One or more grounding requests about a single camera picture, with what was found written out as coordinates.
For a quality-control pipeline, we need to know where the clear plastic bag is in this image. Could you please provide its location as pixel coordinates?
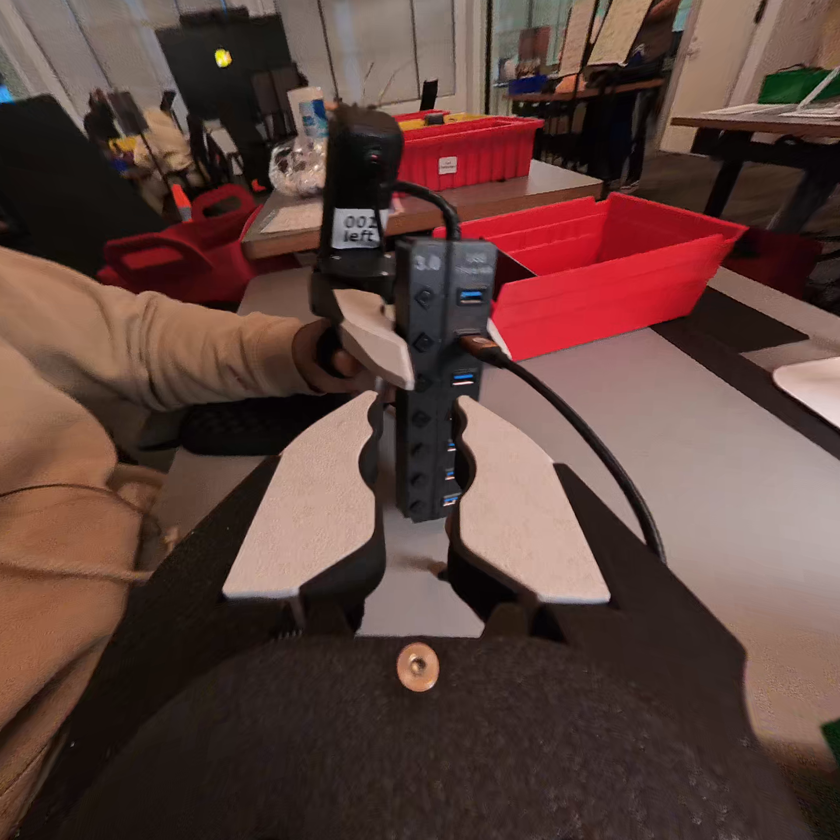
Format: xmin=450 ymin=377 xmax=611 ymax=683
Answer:
xmin=270 ymin=134 xmax=327 ymax=198

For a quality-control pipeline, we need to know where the red crate on far table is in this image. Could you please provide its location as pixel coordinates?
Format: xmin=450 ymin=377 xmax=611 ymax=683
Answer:
xmin=394 ymin=112 xmax=544 ymax=193

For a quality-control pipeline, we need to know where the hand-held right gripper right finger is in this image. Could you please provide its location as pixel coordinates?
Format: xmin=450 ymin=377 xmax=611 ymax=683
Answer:
xmin=448 ymin=397 xmax=611 ymax=605

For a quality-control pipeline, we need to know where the red tote bag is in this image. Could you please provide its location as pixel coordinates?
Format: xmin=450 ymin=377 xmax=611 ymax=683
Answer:
xmin=98 ymin=184 xmax=265 ymax=306

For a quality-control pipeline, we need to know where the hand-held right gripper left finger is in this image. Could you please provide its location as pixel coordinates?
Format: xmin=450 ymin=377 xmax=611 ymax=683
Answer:
xmin=223 ymin=390 xmax=388 ymax=610

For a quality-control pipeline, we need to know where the red plastic bin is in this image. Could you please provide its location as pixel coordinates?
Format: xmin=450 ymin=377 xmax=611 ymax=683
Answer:
xmin=433 ymin=192 xmax=749 ymax=363

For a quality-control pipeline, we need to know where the black office chair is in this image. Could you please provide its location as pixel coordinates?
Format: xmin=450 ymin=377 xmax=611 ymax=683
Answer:
xmin=0 ymin=95 xmax=165 ymax=277

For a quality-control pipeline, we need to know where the person's left hand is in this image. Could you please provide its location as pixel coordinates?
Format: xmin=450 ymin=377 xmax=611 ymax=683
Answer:
xmin=292 ymin=319 xmax=383 ymax=395

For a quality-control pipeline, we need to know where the thin black earphone cord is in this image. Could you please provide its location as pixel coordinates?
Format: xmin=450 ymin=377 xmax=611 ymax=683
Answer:
xmin=0 ymin=482 xmax=161 ymax=532

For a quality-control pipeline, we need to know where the long wooden table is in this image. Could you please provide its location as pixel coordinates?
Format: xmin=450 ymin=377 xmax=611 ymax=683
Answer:
xmin=241 ymin=161 xmax=605 ymax=260

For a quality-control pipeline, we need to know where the small green basket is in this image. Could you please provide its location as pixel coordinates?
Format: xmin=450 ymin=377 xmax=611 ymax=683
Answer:
xmin=758 ymin=66 xmax=840 ymax=106

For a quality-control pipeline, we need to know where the black monitor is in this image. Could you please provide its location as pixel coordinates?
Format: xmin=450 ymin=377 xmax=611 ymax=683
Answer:
xmin=155 ymin=13 xmax=299 ymax=191

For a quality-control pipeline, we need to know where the wipes canister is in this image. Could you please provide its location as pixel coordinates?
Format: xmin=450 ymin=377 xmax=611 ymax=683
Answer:
xmin=298 ymin=88 xmax=329 ymax=139

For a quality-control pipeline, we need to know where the orange USB cable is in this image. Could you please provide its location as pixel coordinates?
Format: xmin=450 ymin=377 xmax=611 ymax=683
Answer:
xmin=456 ymin=331 xmax=668 ymax=567

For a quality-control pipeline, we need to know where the paper sheet board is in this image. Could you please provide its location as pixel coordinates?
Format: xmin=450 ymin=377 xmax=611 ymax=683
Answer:
xmin=587 ymin=0 xmax=657 ymax=68
xmin=558 ymin=0 xmax=598 ymax=76

